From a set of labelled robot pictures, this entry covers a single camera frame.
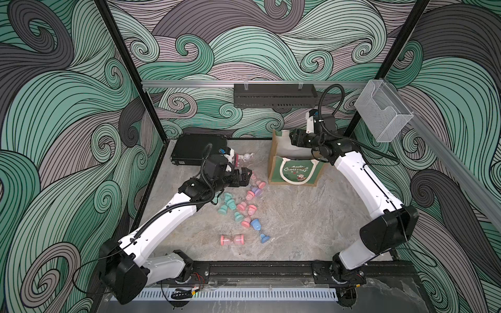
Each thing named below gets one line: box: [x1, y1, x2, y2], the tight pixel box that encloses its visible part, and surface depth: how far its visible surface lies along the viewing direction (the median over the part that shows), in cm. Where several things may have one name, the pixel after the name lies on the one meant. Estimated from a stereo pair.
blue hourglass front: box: [260, 233, 271, 244], surface depth 81 cm
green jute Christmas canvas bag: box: [268, 129, 326, 187], surface depth 85 cm
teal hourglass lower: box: [234, 211, 244, 222], surface depth 87 cm
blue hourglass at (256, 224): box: [250, 218, 262, 231], surface depth 86 cm
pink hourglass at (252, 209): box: [241, 204, 258, 229], surface depth 90 cm
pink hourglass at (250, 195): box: [245, 190, 256, 201], surface depth 94 cm
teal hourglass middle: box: [217, 198, 237, 216], surface depth 92 cm
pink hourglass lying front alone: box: [219, 234, 245, 246], surface depth 81 cm
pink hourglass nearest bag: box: [250, 174, 267, 190], surface depth 100 cm
